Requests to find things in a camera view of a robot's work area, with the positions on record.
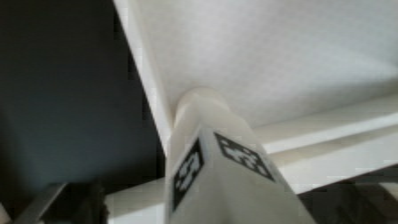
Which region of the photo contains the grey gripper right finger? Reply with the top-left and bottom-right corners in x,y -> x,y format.
299,182 -> 398,224

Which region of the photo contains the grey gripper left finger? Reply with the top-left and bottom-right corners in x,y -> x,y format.
12,182 -> 109,224

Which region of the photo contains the white desk leg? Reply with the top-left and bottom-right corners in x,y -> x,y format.
166,88 -> 317,224

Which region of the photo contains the white desk top tray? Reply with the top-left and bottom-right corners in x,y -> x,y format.
106,0 -> 398,224

